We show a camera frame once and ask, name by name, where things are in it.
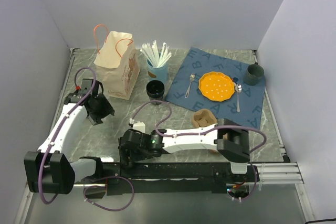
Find brown paper takeout bag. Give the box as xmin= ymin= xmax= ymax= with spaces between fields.
xmin=93 ymin=24 xmax=140 ymax=100

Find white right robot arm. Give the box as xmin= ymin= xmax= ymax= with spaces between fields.
xmin=119 ymin=119 xmax=250 ymax=182

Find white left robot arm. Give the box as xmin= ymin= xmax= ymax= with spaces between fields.
xmin=24 ymin=79 xmax=114 ymax=194

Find blue straw holder cup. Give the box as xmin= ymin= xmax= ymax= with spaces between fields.
xmin=147 ymin=60 xmax=168 ymax=84

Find brown cardboard cup carrier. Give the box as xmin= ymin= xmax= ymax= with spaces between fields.
xmin=191 ymin=109 xmax=217 ymax=128

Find wrapped white straws bundle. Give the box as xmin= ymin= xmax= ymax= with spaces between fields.
xmin=140 ymin=40 xmax=172 ymax=68

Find silver fork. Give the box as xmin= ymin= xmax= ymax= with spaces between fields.
xmin=185 ymin=73 xmax=195 ymax=98

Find orange dotted plate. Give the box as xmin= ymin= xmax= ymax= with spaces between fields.
xmin=198 ymin=71 xmax=235 ymax=102

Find silver spoon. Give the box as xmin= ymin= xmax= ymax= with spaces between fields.
xmin=235 ymin=83 xmax=242 ymax=112

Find blue alphabet placemat cloth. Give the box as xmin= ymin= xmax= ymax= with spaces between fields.
xmin=165 ymin=47 xmax=265 ymax=129

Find dark green mug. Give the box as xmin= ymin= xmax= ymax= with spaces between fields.
xmin=243 ymin=62 xmax=265 ymax=86

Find aluminium frame rail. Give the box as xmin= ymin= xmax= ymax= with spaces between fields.
xmin=254 ymin=163 xmax=304 ymax=185

